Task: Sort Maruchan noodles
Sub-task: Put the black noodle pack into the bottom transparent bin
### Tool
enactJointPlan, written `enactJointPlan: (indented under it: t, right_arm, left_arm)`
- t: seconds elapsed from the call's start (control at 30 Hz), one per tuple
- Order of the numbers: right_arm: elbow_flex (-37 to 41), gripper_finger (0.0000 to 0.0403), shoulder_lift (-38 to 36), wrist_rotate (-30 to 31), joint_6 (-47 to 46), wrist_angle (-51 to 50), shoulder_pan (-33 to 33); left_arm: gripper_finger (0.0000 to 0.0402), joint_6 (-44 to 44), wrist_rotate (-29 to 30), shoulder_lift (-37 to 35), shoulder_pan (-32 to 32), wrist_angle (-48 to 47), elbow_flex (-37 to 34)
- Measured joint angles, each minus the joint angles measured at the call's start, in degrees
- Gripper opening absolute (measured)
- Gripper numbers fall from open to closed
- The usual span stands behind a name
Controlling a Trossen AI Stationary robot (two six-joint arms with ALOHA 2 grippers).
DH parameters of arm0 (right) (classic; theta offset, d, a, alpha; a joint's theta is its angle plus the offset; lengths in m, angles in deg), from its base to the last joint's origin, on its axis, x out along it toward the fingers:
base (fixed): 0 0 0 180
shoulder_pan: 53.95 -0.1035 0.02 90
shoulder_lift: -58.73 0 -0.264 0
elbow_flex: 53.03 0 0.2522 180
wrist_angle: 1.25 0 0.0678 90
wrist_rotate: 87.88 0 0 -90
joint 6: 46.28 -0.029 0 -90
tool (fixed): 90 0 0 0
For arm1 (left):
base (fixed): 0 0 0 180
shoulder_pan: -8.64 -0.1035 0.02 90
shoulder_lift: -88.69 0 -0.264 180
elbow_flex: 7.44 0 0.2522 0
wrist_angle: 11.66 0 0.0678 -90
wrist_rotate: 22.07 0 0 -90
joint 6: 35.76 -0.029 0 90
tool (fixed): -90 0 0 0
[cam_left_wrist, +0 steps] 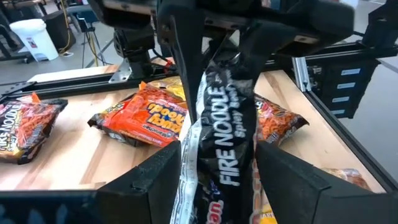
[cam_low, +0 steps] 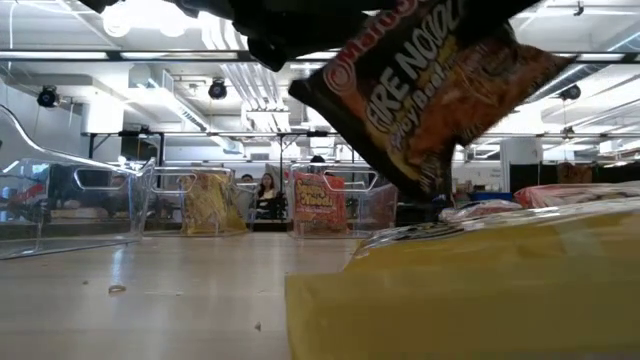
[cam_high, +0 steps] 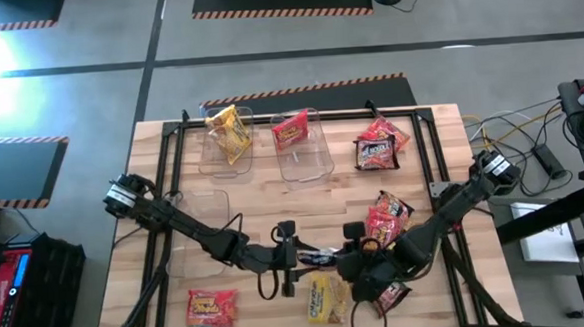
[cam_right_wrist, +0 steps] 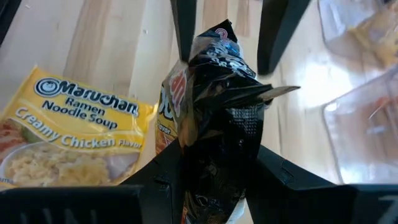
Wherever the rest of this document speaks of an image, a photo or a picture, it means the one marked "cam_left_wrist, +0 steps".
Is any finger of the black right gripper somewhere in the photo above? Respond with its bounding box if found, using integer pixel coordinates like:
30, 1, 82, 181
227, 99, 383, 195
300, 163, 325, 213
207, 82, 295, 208
158, 12, 206, 124
239, 29, 296, 82

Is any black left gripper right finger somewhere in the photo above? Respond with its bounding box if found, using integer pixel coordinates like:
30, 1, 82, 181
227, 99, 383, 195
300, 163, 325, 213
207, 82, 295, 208
255, 140, 331, 224

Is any white trash bin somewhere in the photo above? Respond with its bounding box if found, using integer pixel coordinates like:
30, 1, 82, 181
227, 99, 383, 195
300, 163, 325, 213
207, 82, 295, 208
9, 17, 60, 62

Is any black controller box stack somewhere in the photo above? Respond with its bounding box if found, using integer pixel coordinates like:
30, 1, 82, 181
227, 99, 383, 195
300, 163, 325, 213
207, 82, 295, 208
306, 58, 382, 119

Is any yellow Maruchan chicken ramen pack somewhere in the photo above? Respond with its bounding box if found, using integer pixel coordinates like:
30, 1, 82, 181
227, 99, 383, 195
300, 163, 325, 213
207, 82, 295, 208
148, 76, 187, 102

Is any black tripod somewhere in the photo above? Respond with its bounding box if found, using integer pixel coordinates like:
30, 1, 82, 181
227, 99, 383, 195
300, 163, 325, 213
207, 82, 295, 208
74, 14, 109, 68

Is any black equipment case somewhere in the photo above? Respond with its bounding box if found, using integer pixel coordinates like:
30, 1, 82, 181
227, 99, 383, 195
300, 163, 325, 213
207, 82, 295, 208
43, 9, 77, 54

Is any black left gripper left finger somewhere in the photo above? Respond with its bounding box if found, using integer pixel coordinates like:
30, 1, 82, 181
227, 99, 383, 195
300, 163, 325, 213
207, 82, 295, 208
96, 139, 182, 224

